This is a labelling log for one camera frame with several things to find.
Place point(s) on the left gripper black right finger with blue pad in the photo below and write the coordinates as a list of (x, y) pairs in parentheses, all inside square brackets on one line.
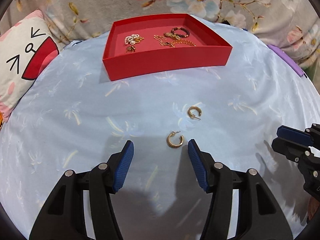
[(259, 214)]

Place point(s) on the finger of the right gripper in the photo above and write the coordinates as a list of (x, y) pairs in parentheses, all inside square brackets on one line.
[(294, 135), (291, 150)]

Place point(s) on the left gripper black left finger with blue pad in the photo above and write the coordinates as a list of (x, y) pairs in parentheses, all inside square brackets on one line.
[(62, 215)]

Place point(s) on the purple object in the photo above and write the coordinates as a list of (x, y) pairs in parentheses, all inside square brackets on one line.
[(288, 60)]

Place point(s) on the gold hoop earring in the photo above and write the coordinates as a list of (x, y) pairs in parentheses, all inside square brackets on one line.
[(194, 112), (175, 139)]

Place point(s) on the light blue patterned sheet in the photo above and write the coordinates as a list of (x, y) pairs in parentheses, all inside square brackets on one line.
[(74, 117)]

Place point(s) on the gold hoop earring near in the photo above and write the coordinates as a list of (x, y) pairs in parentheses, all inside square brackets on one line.
[(175, 139)]

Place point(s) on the grey floral blanket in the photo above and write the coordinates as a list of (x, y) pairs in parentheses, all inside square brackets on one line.
[(292, 25)]

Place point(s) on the red cardboard tray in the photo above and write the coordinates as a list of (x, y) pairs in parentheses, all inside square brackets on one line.
[(131, 49)]

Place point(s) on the white cartoon face pillow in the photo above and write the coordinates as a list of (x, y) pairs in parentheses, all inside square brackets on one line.
[(26, 50)]

